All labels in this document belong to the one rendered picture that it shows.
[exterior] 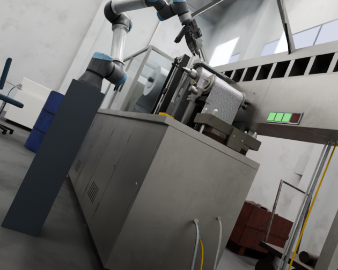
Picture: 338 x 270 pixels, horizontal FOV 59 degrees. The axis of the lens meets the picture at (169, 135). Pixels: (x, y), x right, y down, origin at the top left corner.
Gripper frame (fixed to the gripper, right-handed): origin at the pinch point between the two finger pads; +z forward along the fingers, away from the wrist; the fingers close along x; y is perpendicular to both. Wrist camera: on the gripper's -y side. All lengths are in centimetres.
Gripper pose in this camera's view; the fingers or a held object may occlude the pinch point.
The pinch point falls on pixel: (195, 54)
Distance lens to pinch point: 195.0
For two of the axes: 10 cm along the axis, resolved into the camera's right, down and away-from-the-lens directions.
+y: 8.4, -4.3, 3.1
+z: 3.7, 9.0, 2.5
